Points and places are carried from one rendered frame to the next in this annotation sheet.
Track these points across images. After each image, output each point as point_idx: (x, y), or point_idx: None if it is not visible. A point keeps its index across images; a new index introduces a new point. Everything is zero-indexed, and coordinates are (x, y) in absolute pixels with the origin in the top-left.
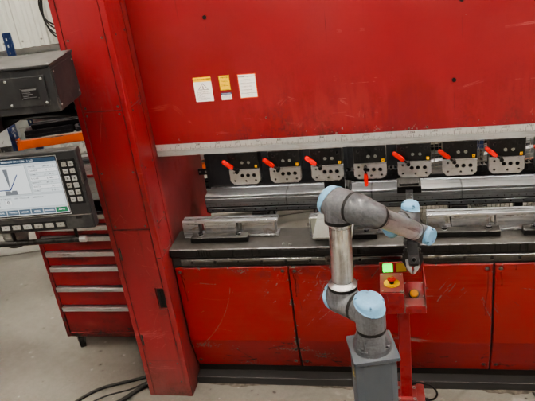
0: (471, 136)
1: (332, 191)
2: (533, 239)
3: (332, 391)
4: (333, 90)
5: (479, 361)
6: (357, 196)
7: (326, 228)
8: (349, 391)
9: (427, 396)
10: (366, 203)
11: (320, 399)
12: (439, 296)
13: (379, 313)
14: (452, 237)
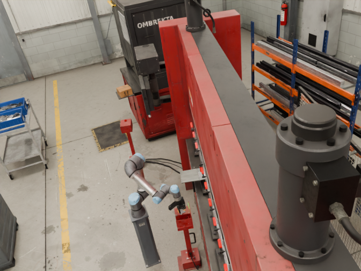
0: (211, 189)
1: (134, 155)
2: (212, 255)
3: (198, 232)
4: (197, 125)
5: None
6: (128, 162)
7: (188, 173)
8: (199, 238)
9: (203, 268)
10: (125, 166)
11: (193, 229)
12: (203, 237)
13: (129, 202)
14: (208, 222)
